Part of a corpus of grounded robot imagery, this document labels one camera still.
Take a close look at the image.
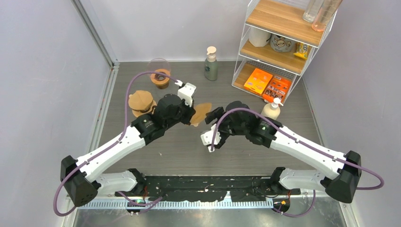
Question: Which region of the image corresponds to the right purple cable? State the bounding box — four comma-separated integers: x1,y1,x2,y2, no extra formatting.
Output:
210,107,385,218

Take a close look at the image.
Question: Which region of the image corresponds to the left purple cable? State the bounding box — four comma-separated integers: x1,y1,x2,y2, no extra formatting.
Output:
53,71,183,218

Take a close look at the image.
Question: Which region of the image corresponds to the green pump bottle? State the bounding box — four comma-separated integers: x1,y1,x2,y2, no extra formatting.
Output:
204,46,218,81

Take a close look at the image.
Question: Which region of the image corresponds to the pink glass dripper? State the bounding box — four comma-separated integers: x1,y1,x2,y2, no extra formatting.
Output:
147,58,171,74

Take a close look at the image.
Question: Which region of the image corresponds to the purple cable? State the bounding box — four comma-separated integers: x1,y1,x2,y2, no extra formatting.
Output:
210,107,385,218
53,71,183,218

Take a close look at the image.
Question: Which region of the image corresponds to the cartoon printed tin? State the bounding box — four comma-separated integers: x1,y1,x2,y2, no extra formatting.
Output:
270,34,296,52

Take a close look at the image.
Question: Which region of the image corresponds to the small glass with wood band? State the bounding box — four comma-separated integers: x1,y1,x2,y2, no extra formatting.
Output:
157,84,169,89

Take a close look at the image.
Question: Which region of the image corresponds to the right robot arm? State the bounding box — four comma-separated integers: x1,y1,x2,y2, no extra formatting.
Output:
201,101,361,203

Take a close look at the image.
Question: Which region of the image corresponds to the clear glass bottle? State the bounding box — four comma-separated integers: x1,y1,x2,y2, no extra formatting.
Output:
302,0,324,23

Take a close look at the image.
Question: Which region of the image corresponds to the white wire wooden shelf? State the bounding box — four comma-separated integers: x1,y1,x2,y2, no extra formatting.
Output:
232,0,336,96

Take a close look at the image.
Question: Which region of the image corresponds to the small wooden ring holder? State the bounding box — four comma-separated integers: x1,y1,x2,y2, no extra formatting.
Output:
150,70,171,86

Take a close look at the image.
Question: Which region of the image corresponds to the aluminium frame rail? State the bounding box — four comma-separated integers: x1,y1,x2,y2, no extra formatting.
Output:
72,0,120,153

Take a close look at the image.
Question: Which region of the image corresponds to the white paper roll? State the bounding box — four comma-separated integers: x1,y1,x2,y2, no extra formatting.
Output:
248,27,271,47

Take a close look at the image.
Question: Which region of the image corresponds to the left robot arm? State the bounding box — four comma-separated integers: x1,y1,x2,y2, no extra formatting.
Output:
60,94,196,207

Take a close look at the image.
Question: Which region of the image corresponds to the orange box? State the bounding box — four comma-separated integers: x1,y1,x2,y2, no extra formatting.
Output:
244,68,273,95

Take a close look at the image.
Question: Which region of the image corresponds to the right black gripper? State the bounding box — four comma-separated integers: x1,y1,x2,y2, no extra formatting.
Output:
205,107,247,149

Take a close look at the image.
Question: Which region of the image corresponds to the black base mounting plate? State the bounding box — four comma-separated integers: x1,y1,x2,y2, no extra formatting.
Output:
114,175,301,203

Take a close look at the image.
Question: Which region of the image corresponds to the cream pump bottle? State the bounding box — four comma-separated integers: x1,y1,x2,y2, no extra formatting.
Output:
261,97,283,120

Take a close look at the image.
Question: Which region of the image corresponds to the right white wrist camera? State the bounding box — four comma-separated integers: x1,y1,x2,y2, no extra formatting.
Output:
200,124,221,153

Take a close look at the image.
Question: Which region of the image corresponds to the yellow snack bag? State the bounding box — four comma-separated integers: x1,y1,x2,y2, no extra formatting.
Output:
293,43,311,60

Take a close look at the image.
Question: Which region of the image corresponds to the orange snack packet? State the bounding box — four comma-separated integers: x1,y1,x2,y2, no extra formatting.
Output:
262,76,292,103

